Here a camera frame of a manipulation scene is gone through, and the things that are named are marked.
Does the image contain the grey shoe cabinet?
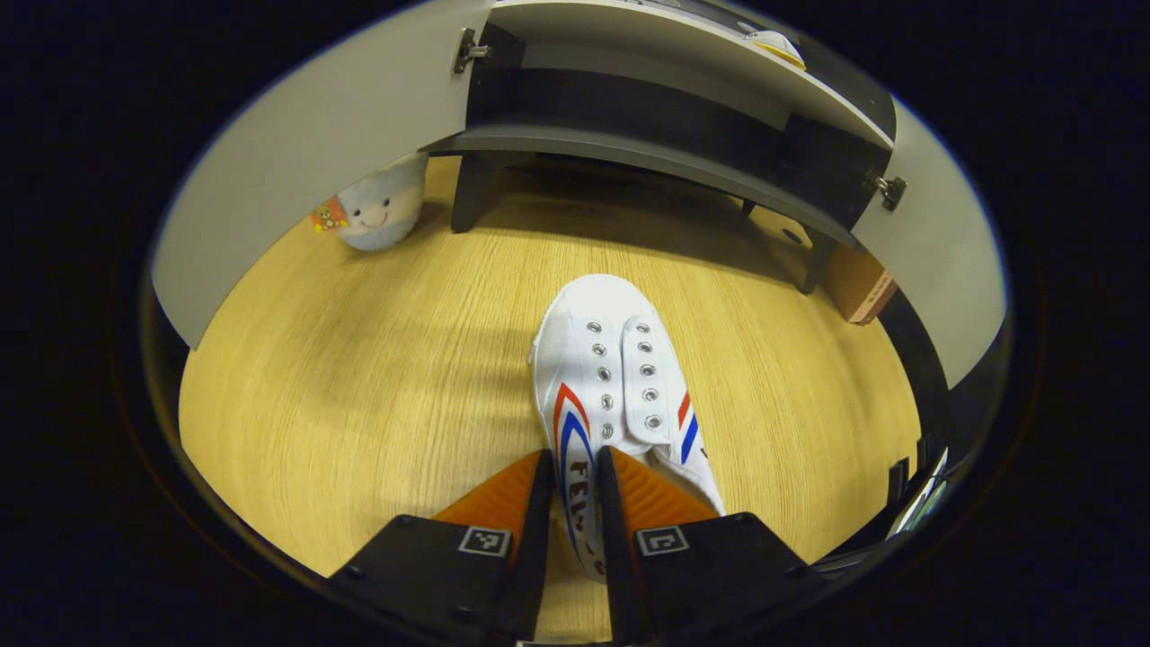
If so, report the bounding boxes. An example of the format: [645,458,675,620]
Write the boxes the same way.
[422,0,899,296]

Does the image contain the white canvas shoe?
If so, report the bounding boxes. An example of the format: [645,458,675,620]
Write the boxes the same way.
[530,274,727,583]
[744,30,807,71]

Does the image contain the brown book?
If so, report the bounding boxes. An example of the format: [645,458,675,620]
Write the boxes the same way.
[825,244,899,324]

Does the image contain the grey cabinet door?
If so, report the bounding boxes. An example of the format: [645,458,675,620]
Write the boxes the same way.
[849,94,1009,389]
[151,0,497,350]

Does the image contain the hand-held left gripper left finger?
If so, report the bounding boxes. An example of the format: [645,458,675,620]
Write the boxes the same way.
[328,448,556,643]

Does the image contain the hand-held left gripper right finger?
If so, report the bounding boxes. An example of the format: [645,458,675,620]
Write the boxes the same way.
[597,445,827,644]

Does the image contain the white plush toy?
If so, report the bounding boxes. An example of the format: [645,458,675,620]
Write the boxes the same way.
[310,153,430,253]

